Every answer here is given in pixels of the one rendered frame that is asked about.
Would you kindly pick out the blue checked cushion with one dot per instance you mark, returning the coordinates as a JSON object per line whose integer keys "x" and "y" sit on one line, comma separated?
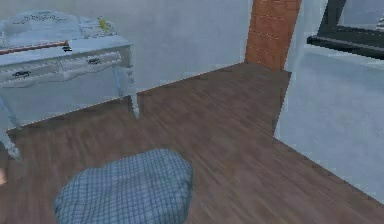
{"x": 128, "y": 190}

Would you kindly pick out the orange brick pillar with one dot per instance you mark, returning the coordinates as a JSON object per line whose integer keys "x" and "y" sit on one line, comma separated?
{"x": 270, "y": 33}

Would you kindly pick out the small yellow object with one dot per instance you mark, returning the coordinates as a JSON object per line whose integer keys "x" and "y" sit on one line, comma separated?
{"x": 103, "y": 23}

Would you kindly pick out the white desk with drawers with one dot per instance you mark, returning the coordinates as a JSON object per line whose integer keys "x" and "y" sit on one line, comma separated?
{"x": 50, "y": 61}

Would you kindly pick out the brown wooden baseball bat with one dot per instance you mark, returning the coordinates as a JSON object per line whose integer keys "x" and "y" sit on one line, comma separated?
{"x": 33, "y": 47}

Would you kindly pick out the black framed window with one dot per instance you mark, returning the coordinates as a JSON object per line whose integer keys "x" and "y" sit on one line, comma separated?
{"x": 350, "y": 35}

